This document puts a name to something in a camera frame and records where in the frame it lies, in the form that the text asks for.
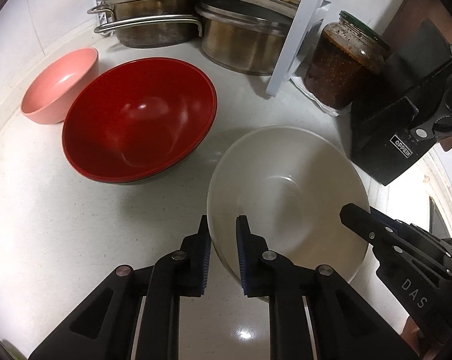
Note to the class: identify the right hand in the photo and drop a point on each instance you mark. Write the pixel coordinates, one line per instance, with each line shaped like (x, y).
(424, 347)

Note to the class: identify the white dish rack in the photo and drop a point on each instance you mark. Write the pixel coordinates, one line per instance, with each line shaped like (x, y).
(297, 33)

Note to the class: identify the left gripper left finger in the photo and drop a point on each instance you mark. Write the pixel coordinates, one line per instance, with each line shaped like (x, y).
(134, 313)

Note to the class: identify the pink bowl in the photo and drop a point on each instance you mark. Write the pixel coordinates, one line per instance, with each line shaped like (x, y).
(52, 93)

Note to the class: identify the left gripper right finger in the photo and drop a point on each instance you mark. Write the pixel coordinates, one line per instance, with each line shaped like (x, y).
(313, 313)

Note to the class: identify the black scissors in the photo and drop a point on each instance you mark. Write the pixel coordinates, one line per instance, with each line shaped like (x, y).
(439, 125)

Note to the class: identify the red and black bowl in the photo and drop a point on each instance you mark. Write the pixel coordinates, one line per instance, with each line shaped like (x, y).
(138, 119)

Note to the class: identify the wooden cutting board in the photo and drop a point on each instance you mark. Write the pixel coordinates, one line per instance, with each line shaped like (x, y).
(411, 14)

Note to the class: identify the glass chili sauce jar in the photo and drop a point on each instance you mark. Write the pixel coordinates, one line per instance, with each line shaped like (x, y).
(347, 53)

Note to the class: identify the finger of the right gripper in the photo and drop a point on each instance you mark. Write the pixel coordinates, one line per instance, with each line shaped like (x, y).
(413, 235)
(387, 236)

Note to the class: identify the black knife block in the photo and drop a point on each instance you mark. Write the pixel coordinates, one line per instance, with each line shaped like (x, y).
(405, 94)

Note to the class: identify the white bowl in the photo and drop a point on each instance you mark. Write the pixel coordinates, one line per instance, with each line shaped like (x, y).
(291, 185)

